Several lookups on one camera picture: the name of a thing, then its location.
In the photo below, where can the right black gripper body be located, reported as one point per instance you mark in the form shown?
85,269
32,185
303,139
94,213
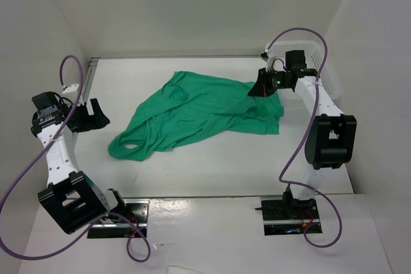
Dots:
279,81

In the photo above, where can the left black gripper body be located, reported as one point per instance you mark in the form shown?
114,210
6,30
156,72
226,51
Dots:
80,119

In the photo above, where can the green tank top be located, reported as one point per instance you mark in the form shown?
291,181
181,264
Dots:
191,107

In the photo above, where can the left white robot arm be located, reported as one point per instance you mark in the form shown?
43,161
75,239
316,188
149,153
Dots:
70,197

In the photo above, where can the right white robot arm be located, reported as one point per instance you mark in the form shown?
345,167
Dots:
330,140

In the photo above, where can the white plastic mesh basket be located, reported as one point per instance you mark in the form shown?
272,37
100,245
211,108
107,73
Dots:
314,54

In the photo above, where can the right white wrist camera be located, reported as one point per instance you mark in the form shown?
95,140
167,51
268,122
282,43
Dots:
269,57

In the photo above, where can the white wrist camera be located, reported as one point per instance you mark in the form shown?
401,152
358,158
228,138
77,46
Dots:
269,57
73,93

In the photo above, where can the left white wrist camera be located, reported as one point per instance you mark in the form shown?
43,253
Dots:
73,93

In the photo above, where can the aluminium table edge rail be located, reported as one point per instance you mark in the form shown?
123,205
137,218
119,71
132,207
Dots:
81,138

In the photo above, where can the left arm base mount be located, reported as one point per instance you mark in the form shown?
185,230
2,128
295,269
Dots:
137,212

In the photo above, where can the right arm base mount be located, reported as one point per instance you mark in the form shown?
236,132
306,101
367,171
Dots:
286,215

